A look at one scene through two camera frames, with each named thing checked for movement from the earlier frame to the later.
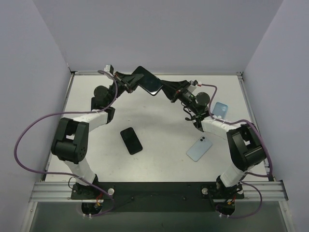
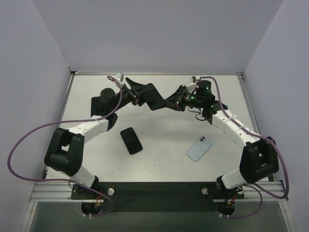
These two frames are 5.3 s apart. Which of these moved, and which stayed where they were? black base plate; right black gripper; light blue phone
Moved: right black gripper
Stayed: light blue phone; black base plate
